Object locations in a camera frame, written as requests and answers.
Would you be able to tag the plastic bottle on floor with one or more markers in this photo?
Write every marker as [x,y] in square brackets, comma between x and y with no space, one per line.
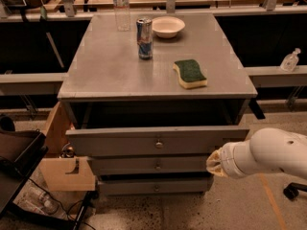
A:
[48,206]

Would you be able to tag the grey drawer cabinet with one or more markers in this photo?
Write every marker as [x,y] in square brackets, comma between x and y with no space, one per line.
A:
[109,86]

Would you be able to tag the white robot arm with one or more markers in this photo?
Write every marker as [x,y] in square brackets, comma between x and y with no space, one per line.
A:
[268,150]

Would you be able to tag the green yellow sponge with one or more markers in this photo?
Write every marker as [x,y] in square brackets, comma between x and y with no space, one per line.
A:
[189,74]

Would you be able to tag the foam gripper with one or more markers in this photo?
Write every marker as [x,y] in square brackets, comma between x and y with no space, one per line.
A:
[227,160]

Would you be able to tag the white bowl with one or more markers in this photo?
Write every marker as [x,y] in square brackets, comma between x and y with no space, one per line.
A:
[167,26]

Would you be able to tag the grey bottom drawer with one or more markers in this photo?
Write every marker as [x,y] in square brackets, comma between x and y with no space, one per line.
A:
[155,186]

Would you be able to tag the black tray cart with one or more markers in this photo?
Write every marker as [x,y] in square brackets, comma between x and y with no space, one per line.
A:
[20,153]

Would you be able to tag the wooden box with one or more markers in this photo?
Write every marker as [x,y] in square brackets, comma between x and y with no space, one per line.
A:
[61,168]

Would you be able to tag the clear hand sanitizer bottle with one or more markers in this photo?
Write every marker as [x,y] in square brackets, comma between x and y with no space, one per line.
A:
[290,61]

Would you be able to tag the grey drawer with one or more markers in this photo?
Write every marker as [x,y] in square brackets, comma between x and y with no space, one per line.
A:
[151,164]
[138,141]
[155,186]

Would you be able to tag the blue silver energy drink can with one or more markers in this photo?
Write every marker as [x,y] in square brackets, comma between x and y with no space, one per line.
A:
[144,37]

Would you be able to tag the grey middle drawer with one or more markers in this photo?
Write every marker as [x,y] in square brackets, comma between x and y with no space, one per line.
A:
[151,164]

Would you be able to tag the grey top drawer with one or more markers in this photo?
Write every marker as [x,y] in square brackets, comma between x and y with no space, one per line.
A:
[138,141]

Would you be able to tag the clear plastic water bottle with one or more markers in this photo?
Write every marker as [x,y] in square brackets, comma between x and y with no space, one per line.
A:
[122,14]

